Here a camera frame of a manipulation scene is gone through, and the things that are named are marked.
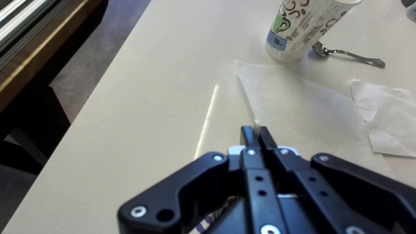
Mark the patterned paper cup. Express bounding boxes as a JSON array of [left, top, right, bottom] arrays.
[[264, 0, 362, 64]]

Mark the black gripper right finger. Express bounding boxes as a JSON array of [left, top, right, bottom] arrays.
[[258, 126, 416, 234]]

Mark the white paper napkin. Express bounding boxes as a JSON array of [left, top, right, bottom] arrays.
[[348, 78, 416, 159], [232, 59, 395, 184]]

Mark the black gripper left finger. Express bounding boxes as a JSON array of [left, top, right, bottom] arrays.
[[115, 125, 287, 234]]

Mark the metal spoon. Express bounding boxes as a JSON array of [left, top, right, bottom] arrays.
[[310, 41, 387, 71]]

